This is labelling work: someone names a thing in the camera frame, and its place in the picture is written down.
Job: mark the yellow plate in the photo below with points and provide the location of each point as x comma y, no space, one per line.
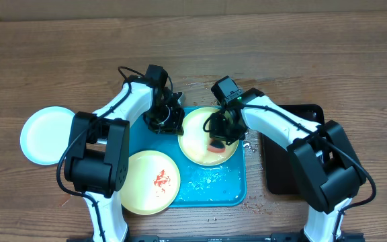
152,183
195,143

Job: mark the teal plastic tray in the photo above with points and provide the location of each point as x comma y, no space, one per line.
201,186

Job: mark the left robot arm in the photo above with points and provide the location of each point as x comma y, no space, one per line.
94,165

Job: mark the black plastic tray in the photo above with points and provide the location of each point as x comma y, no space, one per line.
278,171

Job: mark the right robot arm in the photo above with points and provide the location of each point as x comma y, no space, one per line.
325,167

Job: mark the light blue plate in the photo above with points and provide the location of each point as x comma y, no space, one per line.
45,135

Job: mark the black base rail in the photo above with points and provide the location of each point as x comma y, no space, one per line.
274,237

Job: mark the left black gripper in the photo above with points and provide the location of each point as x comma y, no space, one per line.
175,128

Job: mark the orange sponge with green pad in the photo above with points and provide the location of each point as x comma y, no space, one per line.
216,146

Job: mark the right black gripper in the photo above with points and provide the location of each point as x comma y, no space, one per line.
218,134

